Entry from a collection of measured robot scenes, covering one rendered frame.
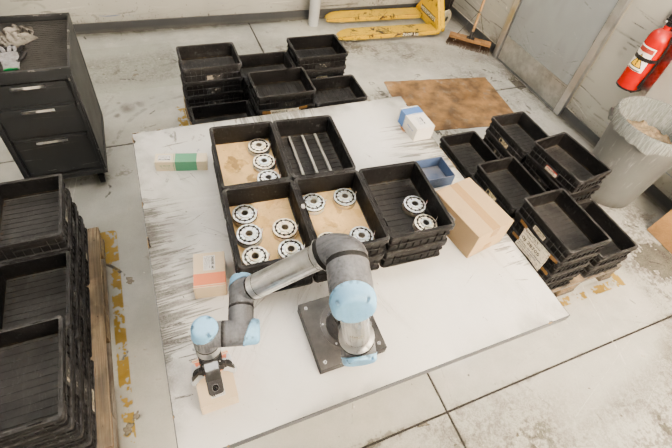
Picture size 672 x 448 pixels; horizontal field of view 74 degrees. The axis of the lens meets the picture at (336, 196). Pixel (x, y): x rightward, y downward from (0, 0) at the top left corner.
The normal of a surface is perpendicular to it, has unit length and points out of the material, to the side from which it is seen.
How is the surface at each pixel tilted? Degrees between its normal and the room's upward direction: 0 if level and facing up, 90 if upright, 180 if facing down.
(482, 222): 0
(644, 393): 0
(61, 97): 90
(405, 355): 0
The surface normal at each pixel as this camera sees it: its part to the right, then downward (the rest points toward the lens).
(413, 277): 0.12, -0.67
